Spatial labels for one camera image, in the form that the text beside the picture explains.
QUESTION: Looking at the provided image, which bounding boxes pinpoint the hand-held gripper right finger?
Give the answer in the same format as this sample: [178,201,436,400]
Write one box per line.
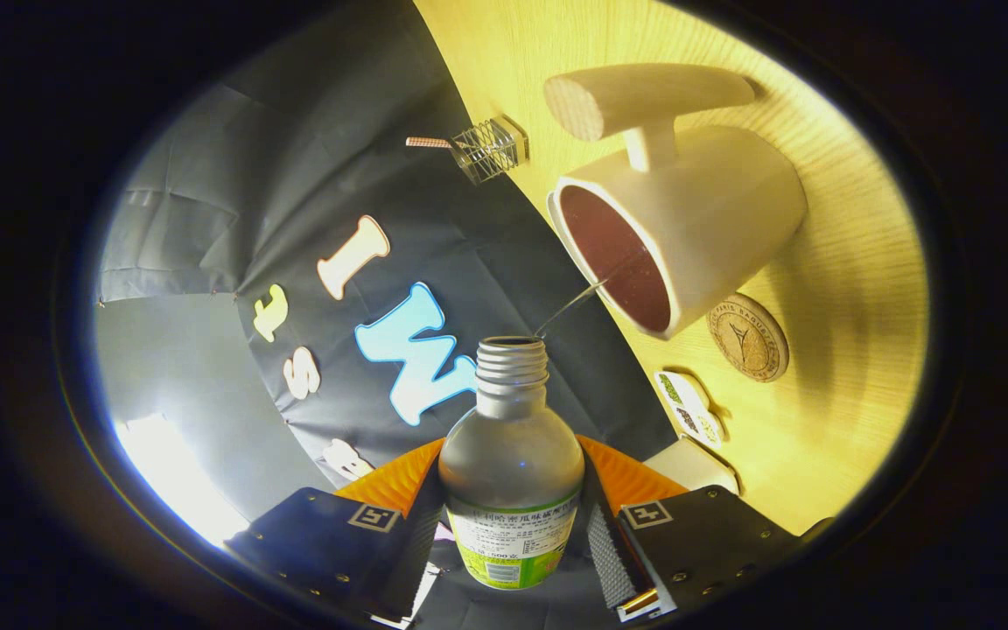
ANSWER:
[577,435,835,624]

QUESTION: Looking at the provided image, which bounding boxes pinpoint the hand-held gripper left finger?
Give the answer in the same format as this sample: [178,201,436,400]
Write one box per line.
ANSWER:
[224,437,448,629]

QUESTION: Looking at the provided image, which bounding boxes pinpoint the silver bottle with green label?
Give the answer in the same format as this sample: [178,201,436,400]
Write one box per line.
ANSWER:
[437,337,586,591]

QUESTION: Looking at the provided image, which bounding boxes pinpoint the round cork coaster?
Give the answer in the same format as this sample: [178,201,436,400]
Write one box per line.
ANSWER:
[707,293,790,383]

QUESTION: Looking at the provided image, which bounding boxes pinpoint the reddish brown juice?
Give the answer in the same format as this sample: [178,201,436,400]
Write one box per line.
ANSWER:
[535,185,673,339]

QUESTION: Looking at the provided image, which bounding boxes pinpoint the white cup with wooden handle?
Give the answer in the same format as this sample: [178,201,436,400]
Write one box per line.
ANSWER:
[543,63,809,340]

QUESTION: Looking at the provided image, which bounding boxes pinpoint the white toaster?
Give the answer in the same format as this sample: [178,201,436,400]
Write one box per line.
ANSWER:
[644,436,741,495]

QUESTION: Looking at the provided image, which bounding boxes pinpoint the white divided dish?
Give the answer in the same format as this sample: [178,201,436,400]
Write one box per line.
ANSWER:
[654,370,725,450]

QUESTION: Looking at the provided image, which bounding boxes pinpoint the wooden table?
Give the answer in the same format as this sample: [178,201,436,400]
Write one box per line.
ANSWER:
[412,0,932,536]

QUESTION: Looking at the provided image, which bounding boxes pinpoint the black backdrop cloth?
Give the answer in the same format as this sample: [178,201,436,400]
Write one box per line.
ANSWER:
[97,0,680,630]

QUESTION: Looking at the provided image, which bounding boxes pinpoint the metal wire holder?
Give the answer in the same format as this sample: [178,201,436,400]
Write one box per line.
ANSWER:
[450,116,529,186]

